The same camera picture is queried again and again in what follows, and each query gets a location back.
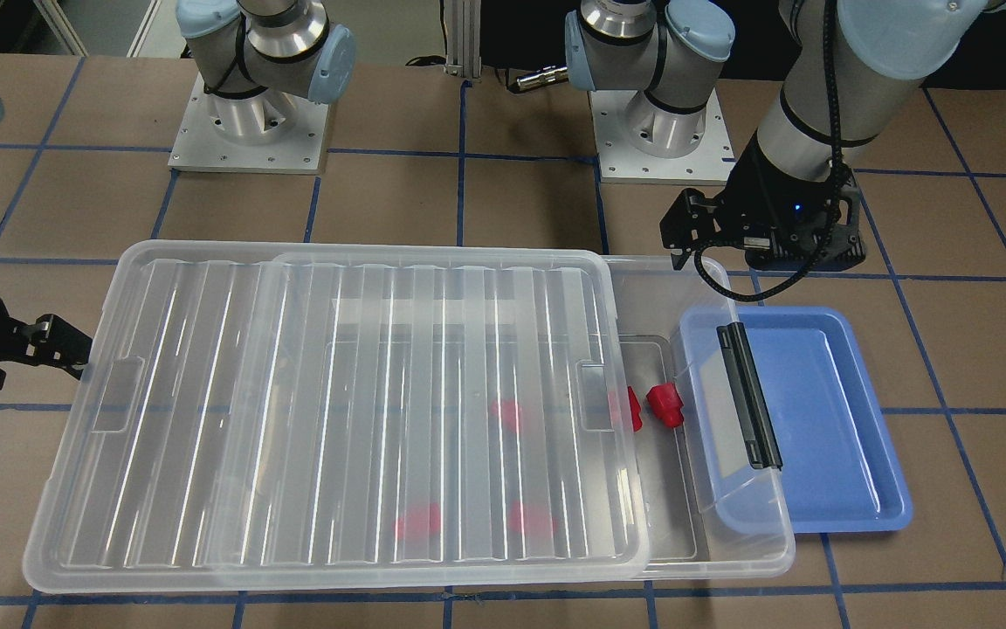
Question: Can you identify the red block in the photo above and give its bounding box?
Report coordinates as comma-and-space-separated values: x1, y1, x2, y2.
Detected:
646, 382, 686, 429
608, 385, 643, 433

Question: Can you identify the clear plastic storage box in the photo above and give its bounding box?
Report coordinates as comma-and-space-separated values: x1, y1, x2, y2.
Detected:
276, 253, 797, 583

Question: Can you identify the red block box centre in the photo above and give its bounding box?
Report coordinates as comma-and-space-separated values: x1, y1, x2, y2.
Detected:
488, 398, 523, 434

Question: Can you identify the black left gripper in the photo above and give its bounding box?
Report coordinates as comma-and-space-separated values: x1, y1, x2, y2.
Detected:
660, 138, 867, 271

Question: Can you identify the blue plastic tray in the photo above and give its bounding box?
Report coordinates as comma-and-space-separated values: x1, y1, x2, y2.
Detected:
685, 306, 913, 535

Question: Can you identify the aluminium frame post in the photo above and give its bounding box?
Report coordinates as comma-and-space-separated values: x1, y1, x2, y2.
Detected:
440, 0, 482, 82

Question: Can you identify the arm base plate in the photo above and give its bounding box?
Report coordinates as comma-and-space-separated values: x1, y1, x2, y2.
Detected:
168, 76, 334, 176
589, 89, 737, 187

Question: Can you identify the clear plastic box lid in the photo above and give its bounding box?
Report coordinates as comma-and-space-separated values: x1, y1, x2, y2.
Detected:
23, 240, 651, 593

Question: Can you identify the black box handle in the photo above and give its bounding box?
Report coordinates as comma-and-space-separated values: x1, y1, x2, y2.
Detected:
716, 321, 783, 470

